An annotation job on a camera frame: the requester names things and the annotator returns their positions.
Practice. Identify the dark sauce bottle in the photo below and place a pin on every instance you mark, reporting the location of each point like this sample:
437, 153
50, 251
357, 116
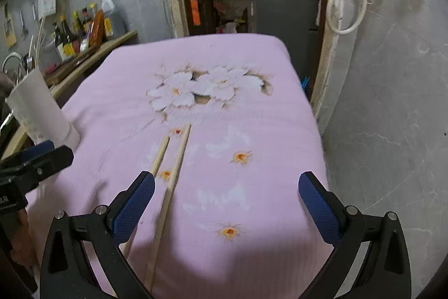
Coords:
67, 38

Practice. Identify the white plastic cup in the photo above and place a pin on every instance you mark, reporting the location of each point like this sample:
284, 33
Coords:
38, 113

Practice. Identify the wooden chopstick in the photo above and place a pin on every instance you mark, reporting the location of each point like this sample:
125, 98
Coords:
159, 157
175, 173
39, 43
32, 52

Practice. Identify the pink floral tablecloth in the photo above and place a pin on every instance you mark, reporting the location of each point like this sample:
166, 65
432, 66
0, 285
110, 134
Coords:
245, 110

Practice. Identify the grey refrigerator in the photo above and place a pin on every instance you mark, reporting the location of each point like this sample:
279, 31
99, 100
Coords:
283, 15

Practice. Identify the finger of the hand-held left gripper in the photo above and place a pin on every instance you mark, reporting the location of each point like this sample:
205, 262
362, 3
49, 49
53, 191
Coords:
49, 162
35, 150

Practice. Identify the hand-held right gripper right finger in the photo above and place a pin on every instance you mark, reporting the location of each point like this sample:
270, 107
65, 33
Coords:
318, 211

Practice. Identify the person's left hand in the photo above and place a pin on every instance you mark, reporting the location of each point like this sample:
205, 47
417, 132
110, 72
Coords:
24, 236

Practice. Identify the cooking oil bottle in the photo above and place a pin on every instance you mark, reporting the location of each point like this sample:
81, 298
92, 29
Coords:
107, 11

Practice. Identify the brown packet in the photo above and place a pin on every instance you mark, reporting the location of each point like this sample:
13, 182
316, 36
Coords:
98, 27

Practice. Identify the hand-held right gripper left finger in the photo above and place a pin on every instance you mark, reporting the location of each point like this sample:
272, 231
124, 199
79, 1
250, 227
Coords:
134, 206

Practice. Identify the curved metal tube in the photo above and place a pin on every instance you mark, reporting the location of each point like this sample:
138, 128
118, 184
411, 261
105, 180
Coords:
9, 58

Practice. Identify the blue clothespin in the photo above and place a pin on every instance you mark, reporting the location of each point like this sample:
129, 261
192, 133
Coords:
305, 84

